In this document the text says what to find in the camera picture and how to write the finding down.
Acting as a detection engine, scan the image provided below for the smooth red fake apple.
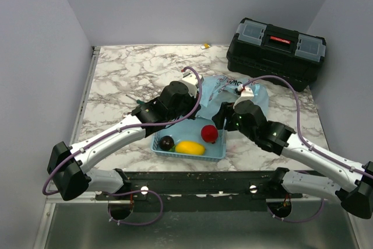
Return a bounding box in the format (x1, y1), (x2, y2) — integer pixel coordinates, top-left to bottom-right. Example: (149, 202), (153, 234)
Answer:
(200, 125), (219, 143)

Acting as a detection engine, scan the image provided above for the light blue plastic bag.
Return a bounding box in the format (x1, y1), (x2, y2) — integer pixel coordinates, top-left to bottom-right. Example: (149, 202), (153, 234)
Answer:
(196, 75), (269, 120)

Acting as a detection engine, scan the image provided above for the yellow fake fruit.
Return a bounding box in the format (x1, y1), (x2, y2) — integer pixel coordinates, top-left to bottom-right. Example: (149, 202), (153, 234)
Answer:
(175, 141), (206, 156)

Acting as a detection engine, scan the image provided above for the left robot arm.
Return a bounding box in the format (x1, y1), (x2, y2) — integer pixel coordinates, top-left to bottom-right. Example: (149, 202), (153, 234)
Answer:
(43, 81), (202, 201)

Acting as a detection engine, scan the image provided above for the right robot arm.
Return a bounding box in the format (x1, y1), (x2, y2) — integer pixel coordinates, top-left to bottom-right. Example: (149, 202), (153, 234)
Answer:
(212, 100), (372, 219)

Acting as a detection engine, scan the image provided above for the dark purple fake mangosteen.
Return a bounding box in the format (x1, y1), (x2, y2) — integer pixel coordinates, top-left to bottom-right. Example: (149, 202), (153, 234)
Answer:
(158, 135), (175, 152)

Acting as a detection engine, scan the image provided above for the light blue plastic basket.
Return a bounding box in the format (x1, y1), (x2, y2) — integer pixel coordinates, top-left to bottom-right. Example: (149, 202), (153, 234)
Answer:
(150, 118), (226, 162)

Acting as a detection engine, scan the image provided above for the small yellow white tag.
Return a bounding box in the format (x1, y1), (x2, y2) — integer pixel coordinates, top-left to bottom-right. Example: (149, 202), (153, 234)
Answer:
(201, 44), (211, 50)

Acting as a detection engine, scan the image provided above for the black plastic toolbox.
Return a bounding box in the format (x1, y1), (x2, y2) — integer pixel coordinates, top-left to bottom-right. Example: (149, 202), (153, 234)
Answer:
(226, 18), (326, 92)

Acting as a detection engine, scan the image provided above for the aluminium extrusion bar left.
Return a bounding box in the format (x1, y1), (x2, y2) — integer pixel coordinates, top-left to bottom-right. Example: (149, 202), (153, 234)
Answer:
(46, 184), (100, 204)

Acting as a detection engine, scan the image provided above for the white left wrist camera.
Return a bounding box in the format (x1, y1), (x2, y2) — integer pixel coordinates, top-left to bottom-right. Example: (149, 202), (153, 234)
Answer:
(181, 72), (200, 98)

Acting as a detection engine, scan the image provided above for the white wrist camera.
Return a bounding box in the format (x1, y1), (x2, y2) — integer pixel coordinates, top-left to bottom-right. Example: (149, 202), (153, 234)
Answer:
(233, 84), (255, 108)
(181, 72), (200, 98)

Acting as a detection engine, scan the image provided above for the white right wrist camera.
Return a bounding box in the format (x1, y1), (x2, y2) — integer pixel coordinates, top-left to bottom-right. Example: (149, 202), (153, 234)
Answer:
(233, 84), (255, 108)

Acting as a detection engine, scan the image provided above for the black front mounting rail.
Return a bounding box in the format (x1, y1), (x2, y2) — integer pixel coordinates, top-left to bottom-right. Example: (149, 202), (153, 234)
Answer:
(96, 168), (291, 212)

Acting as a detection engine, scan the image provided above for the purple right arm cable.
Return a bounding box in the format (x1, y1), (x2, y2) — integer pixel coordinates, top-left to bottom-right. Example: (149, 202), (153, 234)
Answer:
(238, 75), (373, 223)

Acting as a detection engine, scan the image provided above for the aluminium left side rail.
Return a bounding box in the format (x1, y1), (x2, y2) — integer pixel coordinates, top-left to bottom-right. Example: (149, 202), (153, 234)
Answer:
(68, 46), (101, 146)

